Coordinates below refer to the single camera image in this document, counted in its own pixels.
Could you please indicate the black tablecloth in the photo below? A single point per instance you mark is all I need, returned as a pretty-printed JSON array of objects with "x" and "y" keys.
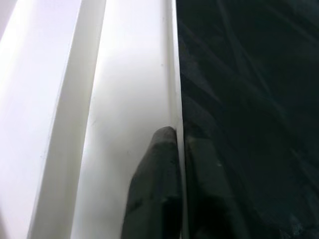
[{"x": 249, "y": 99}]

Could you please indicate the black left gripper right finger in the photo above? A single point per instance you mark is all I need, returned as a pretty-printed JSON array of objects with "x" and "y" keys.
[{"x": 207, "y": 199}]

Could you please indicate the white plastic table top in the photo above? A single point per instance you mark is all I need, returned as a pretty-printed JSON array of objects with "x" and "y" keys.
[{"x": 74, "y": 99}]

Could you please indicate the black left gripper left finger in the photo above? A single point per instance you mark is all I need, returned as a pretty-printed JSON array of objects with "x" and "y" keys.
[{"x": 152, "y": 186}]

